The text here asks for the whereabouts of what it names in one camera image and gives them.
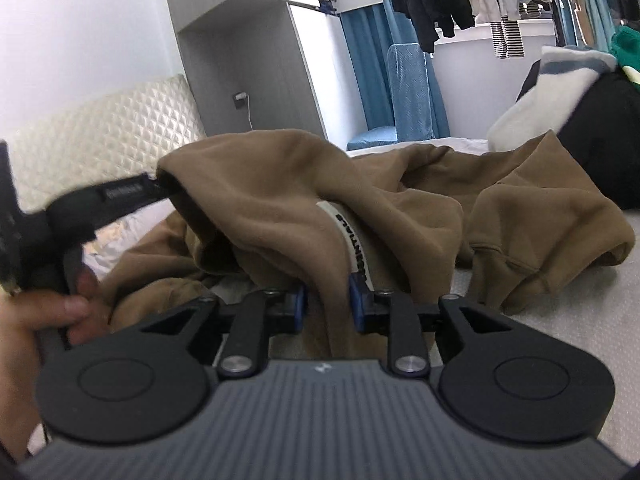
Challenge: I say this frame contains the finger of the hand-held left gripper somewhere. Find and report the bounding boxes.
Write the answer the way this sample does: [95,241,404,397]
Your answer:
[95,172,174,229]

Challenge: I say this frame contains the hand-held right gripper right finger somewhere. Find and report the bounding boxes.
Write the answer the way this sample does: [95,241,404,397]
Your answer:
[348,279,513,377]

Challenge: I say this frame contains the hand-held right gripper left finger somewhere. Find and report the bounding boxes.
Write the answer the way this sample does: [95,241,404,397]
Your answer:
[141,287,306,379]

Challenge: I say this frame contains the brown zip hoodie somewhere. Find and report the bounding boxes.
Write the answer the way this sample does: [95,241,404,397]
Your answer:
[102,129,636,361]

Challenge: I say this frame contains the person's left hand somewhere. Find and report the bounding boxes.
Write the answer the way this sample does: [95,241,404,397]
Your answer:
[0,267,115,457]

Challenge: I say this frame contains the white crinkled duvet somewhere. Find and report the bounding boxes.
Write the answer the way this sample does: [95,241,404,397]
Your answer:
[81,209,177,281]

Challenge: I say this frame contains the cream quilted headboard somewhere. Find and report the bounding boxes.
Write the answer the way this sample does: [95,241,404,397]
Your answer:
[0,74,208,217]

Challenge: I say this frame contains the grey wardrobe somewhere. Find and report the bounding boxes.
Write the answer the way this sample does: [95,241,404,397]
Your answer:
[160,0,392,147]

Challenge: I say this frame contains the blue covered chair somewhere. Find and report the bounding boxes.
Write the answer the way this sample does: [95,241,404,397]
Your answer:
[346,42,437,152]

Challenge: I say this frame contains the blue curtain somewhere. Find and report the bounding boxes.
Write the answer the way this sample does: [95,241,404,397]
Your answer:
[340,0,451,141]

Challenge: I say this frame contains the black garment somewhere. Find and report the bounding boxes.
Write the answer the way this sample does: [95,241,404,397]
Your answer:
[517,57,640,211]

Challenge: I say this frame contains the green garment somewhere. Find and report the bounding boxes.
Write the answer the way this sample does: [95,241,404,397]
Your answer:
[611,26,640,84]

